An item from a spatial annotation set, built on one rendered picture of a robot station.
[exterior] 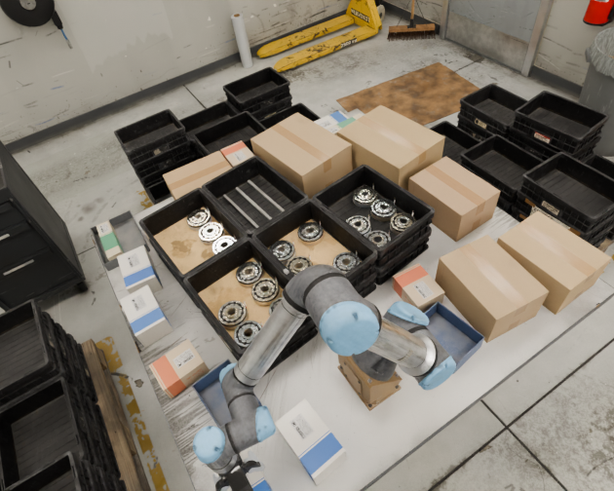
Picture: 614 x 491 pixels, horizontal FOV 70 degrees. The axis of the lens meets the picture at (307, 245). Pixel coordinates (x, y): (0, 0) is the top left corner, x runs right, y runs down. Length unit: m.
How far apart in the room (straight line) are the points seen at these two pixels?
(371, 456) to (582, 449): 1.18
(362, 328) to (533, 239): 1.03
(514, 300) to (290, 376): 0.80
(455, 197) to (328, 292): 1.07
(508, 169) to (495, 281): 1.29
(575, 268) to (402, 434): 0.82
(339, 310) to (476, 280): 0.82
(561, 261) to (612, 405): 0.98
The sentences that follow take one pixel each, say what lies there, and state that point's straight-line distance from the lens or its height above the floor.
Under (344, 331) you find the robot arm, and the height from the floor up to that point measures 1.37.
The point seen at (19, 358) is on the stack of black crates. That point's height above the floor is 0.49.
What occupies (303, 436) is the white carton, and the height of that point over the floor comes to 0.79.
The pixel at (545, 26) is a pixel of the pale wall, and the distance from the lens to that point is 4.33.
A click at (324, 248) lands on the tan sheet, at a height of 0.83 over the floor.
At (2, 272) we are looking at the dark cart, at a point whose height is 0.45.
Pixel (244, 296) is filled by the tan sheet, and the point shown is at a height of 0.83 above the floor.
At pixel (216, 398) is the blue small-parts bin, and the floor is 0.70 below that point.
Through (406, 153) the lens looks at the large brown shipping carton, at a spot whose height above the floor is 0.90.
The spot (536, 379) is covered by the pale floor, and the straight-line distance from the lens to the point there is 2.49.
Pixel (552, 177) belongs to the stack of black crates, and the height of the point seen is 0.49.
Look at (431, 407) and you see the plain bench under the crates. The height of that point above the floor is 0.70.
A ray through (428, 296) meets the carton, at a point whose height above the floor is 0.77.
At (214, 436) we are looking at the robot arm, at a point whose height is 1.12.
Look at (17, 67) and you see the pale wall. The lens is 4.51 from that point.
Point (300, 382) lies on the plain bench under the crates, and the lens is 1.59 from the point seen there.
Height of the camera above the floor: 2.16
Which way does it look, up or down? 49 degrees down
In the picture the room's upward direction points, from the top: 10 degrees counter-clockwise
